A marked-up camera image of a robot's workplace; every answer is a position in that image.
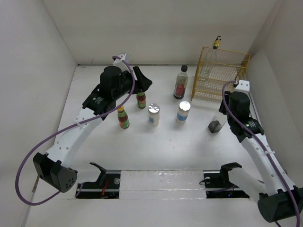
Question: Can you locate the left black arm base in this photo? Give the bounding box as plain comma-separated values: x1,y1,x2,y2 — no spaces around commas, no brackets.
75,162,121,199

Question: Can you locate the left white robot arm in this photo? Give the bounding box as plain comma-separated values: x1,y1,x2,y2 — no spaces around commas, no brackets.
33,66,152,193

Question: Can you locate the dark soy sauce bottle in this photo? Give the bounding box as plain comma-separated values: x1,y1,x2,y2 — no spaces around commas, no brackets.
173,65,188,99

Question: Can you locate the metal mounting rail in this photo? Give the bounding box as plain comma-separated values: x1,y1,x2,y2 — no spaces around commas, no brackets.
107,170,222,192

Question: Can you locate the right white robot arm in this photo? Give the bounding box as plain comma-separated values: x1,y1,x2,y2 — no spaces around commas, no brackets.
219,91,303,227

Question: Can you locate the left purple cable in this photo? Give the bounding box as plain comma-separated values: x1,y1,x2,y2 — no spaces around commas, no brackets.
15,55,136,206

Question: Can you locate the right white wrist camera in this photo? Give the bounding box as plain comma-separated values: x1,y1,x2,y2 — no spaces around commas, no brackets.
234,80,250,95

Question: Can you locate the left silver lid jar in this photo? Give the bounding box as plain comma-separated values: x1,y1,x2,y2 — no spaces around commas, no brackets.
148,103,160,126

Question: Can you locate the silver lid jar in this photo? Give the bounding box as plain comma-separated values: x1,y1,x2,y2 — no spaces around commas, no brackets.
148,103,160,126
176,101,191,124

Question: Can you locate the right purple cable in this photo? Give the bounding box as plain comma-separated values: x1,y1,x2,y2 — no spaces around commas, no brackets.
221,80,299,227

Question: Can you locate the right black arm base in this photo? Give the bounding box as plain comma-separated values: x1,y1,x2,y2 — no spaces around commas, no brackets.
199,162,250,199

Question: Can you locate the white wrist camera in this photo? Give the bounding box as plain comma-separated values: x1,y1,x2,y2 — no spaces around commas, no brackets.
112,52,130,67
234,80,250,95

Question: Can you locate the clear gold spout bottle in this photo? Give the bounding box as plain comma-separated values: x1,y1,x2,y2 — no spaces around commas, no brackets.
202,36,221,77

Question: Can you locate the purple cable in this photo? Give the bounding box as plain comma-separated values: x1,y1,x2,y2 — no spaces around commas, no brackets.
221,80,299,227
15,55,136,206

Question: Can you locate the right silver lid jar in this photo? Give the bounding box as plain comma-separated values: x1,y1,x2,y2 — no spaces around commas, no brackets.
176,101,191,124

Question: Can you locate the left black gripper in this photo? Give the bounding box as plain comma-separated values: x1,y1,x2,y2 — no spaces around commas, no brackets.
113,67,152,100

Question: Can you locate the chili sauce bottle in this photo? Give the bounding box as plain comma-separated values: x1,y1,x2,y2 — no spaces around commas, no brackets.
117,106,130,129
136,92,146,109

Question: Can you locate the square bottle dark residue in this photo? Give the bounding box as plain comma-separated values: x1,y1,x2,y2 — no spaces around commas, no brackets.
208,105,227,133

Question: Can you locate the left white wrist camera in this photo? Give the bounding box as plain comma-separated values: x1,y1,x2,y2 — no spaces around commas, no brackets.
112,52,130,67

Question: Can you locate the yellow wire rack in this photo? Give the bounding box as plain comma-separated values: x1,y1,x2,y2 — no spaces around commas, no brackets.
191,47,250,103

